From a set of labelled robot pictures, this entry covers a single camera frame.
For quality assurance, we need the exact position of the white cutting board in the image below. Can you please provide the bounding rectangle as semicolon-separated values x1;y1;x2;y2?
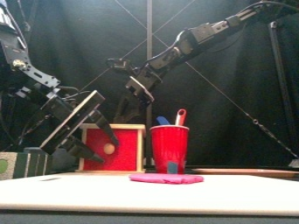
0;171;299;217

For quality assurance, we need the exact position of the red plastic cup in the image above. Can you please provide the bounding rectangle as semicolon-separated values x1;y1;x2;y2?
150;124;191;175

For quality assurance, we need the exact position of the green striped box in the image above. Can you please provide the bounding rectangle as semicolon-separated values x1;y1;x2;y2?
0;147;54;181

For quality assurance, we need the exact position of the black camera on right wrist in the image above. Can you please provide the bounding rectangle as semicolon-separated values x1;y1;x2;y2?
106;57;138;76

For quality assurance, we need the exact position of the blue utensil handle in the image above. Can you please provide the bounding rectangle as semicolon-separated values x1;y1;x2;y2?
155;115;172;126

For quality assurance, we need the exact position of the black slanted frame strut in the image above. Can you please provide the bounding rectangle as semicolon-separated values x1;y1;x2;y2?
267;20;299;147

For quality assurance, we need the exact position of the flat pink dough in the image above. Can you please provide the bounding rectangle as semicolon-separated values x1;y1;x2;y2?
128;172;204;185

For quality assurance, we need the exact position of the diagonal brace wire with turnbuckle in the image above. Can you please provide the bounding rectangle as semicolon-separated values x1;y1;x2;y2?
115;0;299;160

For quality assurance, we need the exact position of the red utensil handle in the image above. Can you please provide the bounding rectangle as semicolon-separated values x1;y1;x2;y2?
174;108;188;127

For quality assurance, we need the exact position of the red wooden drawer box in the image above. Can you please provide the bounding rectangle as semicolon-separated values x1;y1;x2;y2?
79;122;147;173

